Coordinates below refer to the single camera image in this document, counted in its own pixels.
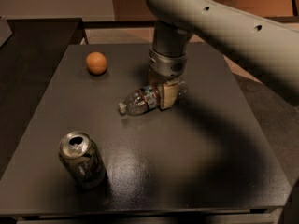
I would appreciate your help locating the open aluminium drink can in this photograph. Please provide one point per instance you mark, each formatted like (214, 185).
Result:
(81, 158)

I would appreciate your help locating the clear plastic water bottle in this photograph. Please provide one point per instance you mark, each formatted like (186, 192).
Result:
(146, 99)

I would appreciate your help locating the silver grey gripper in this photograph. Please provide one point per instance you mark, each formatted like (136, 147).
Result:
(166, 65)

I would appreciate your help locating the orange ball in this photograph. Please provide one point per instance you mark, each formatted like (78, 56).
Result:
(96, 63)

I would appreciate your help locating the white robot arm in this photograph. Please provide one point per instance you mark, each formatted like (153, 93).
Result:
(267, 49)

